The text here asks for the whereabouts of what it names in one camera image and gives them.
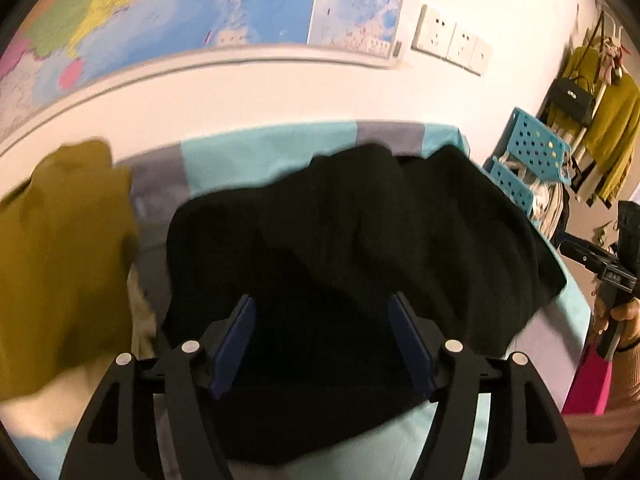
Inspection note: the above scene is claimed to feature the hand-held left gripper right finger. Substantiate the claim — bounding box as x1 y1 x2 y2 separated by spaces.
387 291 586 480

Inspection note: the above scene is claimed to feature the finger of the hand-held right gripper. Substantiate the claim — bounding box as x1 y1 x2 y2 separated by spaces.
557 239 618 273

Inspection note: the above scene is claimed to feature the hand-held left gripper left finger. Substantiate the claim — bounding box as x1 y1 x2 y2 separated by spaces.
59 294 258 480

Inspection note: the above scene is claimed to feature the black coat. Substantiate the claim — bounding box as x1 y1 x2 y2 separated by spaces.
162 143 568 466

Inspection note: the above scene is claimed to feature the person's right forearm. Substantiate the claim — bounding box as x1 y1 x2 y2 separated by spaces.
562 342 640 480

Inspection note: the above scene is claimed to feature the person's right hand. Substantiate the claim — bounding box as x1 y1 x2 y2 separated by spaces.
610 299 640 352

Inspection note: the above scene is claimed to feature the beige tote bag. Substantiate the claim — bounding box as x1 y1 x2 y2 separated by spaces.
530 180 571 241

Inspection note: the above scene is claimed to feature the blue perforated plastic basket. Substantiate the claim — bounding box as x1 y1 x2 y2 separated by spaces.
484 156 538 218
507 107 572 183

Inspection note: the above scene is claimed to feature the yellow-green hanging sweater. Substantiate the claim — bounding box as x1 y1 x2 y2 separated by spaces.
547 46 640 201

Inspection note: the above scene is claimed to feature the magenta object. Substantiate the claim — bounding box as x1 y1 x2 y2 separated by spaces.
560 342 615 416

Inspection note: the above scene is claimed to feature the black handbag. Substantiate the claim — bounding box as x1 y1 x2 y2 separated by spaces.
549 76 598 128

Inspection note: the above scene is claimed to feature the white coat rack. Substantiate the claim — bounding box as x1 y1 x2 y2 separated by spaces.
575 10 626 161

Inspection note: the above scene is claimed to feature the teal grey bed sheet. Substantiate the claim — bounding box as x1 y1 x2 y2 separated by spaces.
0 120 593 480

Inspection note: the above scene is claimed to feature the olive garment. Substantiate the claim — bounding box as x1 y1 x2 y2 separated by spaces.
0 140 141 401

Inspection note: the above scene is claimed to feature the beige garment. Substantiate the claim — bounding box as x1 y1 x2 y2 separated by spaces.
0 265 163 443

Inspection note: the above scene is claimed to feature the brown bag strap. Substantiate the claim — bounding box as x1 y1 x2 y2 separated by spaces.
582 10 608 96

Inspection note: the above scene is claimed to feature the white wall switch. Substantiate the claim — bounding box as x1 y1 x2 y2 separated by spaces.
469 37 493 77

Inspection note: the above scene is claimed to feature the white wall socket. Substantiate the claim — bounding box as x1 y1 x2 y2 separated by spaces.
446 22 478 67
411 4 457 56

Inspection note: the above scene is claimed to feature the colourful wall map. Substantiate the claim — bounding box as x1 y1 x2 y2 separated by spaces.
0 0 416 143

